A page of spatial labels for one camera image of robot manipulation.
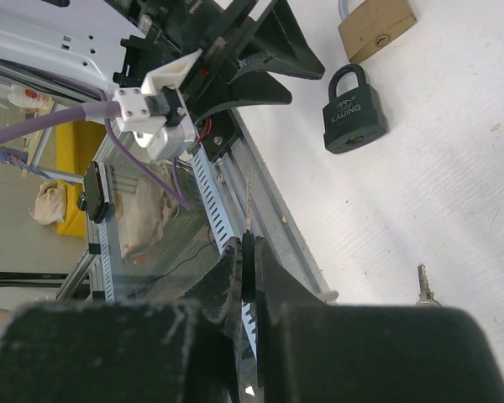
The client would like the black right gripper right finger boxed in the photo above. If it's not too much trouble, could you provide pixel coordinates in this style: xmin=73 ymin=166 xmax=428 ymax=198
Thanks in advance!
xmin=255 ymin=239 xmax=504 ymax=402

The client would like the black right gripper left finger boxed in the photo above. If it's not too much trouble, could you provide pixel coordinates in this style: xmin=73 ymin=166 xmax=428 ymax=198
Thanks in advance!
xmin=0 ymin=237 xmax=243 ymax=402

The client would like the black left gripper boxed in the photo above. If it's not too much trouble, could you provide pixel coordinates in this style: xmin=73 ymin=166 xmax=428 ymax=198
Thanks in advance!
xmin=111 ymin=1 xmax=324 ymax=122

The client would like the black Kaijing padlock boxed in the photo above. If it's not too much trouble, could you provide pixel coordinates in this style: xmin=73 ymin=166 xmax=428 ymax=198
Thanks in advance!
xmin=323 ymin=64 xmax=388 ymax=154

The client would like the black-headed key bunch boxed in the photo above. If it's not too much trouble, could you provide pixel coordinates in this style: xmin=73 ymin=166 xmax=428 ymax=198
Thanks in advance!
xmin=242 ymin=168 xmax=255 ymax=303

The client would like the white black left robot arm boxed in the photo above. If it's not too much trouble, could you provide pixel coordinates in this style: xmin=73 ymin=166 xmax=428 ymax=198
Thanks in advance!
xmin=0 ymin=1 xmax=324 ymax=130

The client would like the small silver key bunch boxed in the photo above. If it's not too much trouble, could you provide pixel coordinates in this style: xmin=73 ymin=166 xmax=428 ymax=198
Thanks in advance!
xmin=416 ymin=264 xmax=441 ymax=307

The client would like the large brass padlock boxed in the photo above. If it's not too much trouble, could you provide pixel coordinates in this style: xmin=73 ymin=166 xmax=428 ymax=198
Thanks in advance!
xmin=338 ymin=0 xmax=417 ymax=64

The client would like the slotted cable duct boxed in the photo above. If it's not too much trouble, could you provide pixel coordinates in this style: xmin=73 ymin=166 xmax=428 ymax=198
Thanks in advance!
xmin=90 ymin=146 xmax=261 ymax=349

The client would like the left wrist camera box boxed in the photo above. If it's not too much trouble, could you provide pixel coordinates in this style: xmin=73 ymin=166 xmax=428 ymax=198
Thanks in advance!
xmin=113 ymin=50 xmax=202 ymax=161

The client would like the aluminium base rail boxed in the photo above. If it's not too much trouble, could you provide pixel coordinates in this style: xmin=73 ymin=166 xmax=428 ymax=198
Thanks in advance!
xmin=213 ymin=111 xmax=339 ymax=303

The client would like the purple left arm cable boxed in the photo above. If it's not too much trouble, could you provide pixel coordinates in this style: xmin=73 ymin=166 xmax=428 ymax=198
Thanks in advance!
xmin=0 ymin=90 xmax=194 ymax=211

